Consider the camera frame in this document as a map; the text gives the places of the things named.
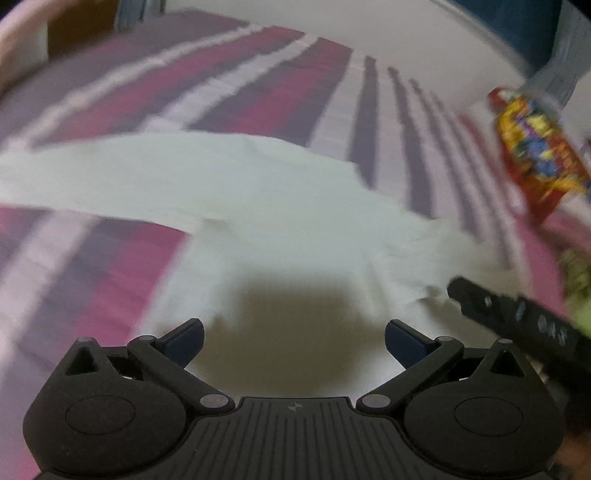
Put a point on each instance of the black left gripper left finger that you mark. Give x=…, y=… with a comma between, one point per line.
x=149, y=360

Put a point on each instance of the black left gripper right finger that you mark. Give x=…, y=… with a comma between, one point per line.
x=445, y=376

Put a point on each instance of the white knit sweater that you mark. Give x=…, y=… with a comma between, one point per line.
x=292, y=264

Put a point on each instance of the folded green cloth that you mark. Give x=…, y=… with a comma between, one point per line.
x=575, y=269

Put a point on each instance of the colourful satin pillow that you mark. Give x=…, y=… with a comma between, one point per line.
x=537, y=153

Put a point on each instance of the striped bed sheet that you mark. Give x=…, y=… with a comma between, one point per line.
x=195, y=71

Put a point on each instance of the grey curtain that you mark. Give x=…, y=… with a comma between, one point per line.
x=555, y=83

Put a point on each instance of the brown wooden door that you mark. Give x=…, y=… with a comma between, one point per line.
x=79, y=25

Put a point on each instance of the window with white frame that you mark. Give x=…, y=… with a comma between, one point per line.
x=525, y=33

